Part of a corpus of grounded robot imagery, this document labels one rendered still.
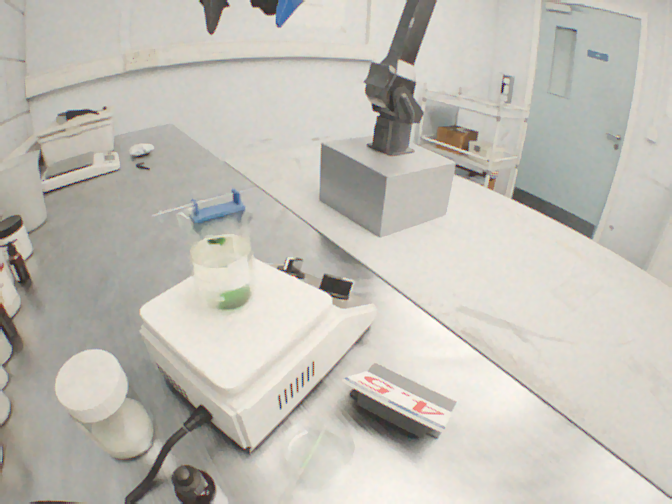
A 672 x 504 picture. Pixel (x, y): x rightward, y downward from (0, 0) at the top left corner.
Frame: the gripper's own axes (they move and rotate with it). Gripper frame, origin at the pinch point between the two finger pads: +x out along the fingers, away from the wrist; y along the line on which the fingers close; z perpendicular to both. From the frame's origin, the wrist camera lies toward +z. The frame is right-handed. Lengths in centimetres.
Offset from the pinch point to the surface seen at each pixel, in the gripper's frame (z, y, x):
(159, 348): -6.6, -1.3, 35.8
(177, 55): 81, 80, -52
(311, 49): 124, 31, -79
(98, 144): 53, 83, -1
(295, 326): -4.8, -11.8, 32.2
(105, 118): 50, 79, -10
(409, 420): -3.0, -21.4, 39.1
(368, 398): -1.7, -17.9, 38.1
